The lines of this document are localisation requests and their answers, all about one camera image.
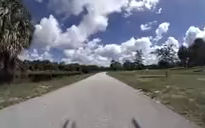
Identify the distant line of trees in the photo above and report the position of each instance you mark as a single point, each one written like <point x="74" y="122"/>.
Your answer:
<point x="73" y="66"/>

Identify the pale grey paved path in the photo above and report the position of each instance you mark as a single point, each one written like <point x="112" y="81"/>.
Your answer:
<point x="100" y="100"/>

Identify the dark hedge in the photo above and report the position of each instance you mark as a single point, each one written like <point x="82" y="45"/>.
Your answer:
<point x="50" y="76"/>

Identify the thin tree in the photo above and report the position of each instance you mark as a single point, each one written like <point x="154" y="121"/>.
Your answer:
<point x="166" y="55"/>

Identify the robot's own part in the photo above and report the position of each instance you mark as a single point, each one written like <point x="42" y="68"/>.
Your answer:
<point x="68" y="124"/>
<point x="136" y="123"/>

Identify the grass field with dry patches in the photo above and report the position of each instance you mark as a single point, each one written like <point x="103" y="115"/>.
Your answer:
<point x="176" y="86"/>

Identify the grass verge with dry patches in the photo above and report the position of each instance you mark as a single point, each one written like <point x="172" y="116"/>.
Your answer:
<point x="20" y="91"/>

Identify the clump of dark trees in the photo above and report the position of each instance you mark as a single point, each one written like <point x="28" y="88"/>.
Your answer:
<point x="196" y="51"/>

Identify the large palm tree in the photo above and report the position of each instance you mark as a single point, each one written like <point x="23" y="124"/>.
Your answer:
<point x="6" y="36"/>

